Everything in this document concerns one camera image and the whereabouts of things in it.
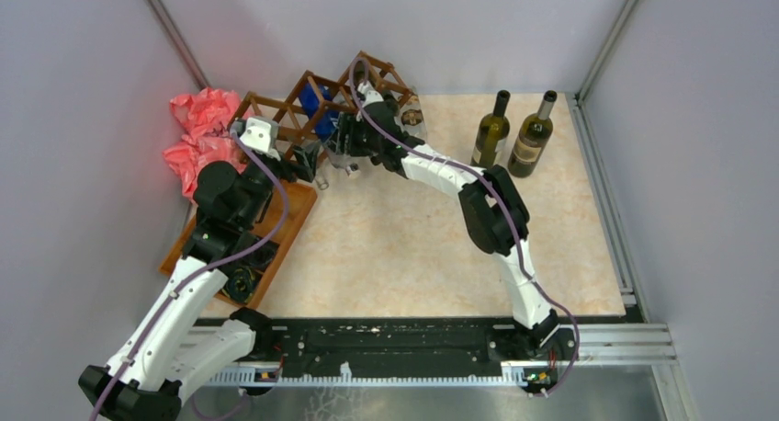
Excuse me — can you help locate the pink plastic bag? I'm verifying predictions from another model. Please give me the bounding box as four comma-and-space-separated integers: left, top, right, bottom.
163, 87, 246, 200

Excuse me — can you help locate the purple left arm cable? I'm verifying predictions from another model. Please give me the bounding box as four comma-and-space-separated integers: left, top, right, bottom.
87, 129, 292, 421

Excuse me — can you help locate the dark green wine bottle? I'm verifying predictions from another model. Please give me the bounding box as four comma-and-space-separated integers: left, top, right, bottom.
352, 63, 401, 116

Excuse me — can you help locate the blue square glass bottle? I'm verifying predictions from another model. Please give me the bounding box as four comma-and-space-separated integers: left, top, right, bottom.
298, 77, 359, 178

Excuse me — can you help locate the rolled dark belt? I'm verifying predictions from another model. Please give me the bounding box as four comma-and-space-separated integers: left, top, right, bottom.
221, 267, 264, 304
241, 241, 279, 272

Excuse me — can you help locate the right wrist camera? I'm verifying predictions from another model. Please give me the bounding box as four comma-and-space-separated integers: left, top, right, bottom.
357, 80, 384, 108

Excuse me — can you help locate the clear glass bottle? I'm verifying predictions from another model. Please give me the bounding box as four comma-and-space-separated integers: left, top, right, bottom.
313, 174, 330, 191

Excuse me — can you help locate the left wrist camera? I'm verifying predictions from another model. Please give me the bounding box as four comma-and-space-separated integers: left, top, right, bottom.
239, 116, 281, 160

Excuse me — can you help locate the clear labelled liquor bottle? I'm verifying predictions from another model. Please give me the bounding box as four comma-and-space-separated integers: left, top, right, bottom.
401, 93, 427, 140

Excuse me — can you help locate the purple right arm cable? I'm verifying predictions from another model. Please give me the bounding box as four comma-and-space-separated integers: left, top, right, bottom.
347, 55, 582, 398

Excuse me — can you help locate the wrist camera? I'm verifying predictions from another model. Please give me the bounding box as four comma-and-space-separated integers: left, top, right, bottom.
239, 116, 281, 160
357, 80, 384, 108

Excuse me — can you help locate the rolled dark belt upper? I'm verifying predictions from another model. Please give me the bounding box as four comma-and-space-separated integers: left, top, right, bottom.
241, 241, 279, 272

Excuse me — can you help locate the brown wooden wine rack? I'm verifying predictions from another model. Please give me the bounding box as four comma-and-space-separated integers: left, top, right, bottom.
231, 51, 426, 165

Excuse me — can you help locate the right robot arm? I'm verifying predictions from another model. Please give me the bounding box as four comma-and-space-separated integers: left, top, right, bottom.
332, 102, 560, 358

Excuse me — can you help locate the wooden compartment tray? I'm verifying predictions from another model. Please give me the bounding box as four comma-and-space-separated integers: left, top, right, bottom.
160, 180, 319, 310

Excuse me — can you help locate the rolled dark belt lower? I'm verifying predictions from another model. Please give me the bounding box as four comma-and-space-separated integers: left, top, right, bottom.
221, 267, 264, 304

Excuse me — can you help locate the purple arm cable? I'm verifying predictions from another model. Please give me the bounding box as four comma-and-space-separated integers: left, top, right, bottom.
347, 55, 582, 398
87, 129, 292, 421

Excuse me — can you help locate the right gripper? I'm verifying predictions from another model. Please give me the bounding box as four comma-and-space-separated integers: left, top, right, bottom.
324, 112, 382, 158

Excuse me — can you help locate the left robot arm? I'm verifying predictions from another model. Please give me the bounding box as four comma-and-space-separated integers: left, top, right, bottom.
78, 141, 317, 420

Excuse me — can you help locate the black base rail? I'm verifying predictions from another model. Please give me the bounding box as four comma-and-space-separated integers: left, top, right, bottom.
130, 315, 677, 389

